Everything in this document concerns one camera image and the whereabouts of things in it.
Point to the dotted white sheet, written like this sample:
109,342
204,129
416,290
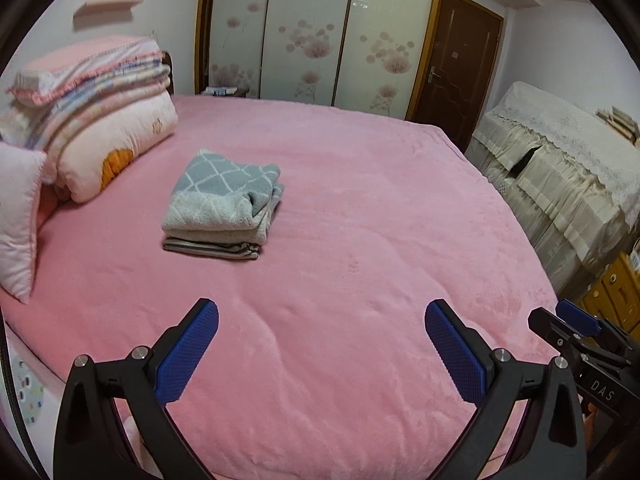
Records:
30,395

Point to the pink wall shelf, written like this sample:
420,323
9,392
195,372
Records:
107,7

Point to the pink fleece bed blanket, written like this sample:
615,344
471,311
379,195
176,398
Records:
350,210

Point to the pile of books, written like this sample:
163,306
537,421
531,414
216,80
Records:
620,122

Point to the diamond pattern knit sweater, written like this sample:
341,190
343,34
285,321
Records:
220,185

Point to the brown wooden door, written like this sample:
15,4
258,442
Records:
460,60

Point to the folded striped garment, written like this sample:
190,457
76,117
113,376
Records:
210,250

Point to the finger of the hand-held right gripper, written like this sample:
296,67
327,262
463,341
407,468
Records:
580,317
555,330

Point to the pink cartoon pillow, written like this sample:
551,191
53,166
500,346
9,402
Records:
125,135

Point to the dark wooden headboard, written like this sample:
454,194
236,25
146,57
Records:
168,72

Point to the folded striped quilt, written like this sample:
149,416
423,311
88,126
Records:
100,97

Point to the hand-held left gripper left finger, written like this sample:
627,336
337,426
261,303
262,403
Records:
192,350

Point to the pink quilted pillow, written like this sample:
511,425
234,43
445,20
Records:
17,220

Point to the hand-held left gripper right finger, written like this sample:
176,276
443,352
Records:
457,355

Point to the floral sliding door wardrobe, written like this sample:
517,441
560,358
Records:
310,35

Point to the wooden drawer cabinet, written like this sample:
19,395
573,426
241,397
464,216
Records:
615,295

